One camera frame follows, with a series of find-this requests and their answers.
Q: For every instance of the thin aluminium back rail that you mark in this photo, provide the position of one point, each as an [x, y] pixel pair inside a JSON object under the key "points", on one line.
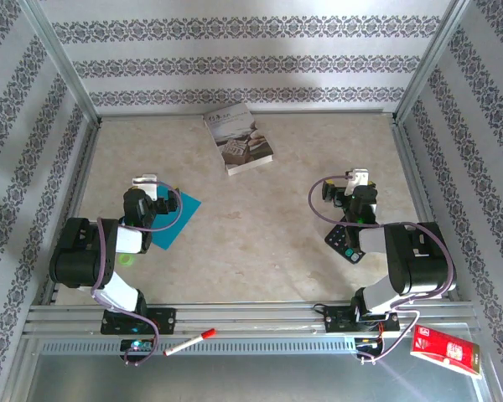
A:
{"points": [[318, 113]]}

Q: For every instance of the wide aluminium mounting rail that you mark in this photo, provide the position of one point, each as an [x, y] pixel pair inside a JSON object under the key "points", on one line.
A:
{"points": [[255, 320]]}

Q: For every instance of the grey metal sheet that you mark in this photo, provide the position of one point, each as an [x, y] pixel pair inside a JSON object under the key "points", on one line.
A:
{"points": [[255, 381]]}

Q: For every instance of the red capped white marker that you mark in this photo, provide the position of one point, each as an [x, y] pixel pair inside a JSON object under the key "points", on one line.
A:
{"points": [[188, 342]]}

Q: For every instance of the paperback book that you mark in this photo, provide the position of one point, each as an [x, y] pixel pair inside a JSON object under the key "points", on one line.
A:
{"points": [[239, 138]]}

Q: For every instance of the small controller circuit board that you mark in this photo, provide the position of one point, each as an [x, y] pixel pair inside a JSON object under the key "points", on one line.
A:
{"points": [[366, 343], [136, 345]]}

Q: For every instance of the aluminium side rail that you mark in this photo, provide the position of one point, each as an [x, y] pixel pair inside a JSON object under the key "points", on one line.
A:
{"points": [[74, 209], [417, 188]]}

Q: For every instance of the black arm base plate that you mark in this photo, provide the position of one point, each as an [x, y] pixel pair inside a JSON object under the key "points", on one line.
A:
{"points": [[339, 320], [163, 320]]}

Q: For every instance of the blue paper sheet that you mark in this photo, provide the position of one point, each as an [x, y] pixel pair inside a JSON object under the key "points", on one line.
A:
{"points": [[184, 213]]}

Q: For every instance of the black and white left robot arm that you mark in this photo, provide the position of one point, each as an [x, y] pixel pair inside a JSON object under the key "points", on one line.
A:
{"points": [[75, 255]]}

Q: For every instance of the black calculator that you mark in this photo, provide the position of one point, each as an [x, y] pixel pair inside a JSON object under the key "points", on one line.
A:
{"points": [[337, 243]]}

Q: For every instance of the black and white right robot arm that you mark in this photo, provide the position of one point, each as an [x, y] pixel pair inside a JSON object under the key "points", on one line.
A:
{"points": [[419, 264]]}

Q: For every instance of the red carton box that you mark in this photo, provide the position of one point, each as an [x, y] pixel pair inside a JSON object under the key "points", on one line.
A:
{"points": [[444, 349]]}

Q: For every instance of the aluminium frame post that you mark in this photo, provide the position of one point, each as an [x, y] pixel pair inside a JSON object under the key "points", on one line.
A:
{"points": [[432, 58], [61, 58]]}

